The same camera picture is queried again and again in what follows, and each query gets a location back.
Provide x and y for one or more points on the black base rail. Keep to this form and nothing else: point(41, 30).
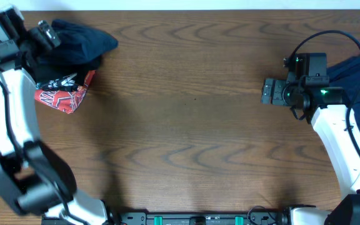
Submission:
point(254, 217)

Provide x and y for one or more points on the dark blue denim shorts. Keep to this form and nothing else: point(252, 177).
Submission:
point(79, 44)

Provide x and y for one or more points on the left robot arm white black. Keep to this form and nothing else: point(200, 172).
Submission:
point(33, 179)

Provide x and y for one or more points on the folded black garment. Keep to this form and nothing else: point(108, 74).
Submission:
point(49, 77)

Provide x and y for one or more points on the red black printed garment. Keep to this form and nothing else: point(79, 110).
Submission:
point(64, 101)

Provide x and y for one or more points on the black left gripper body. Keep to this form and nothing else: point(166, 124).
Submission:
point(40, 40)

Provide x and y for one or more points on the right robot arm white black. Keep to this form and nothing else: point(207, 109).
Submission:
point(325, 108)

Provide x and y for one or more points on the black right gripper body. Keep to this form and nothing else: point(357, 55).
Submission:
point(277, 97)

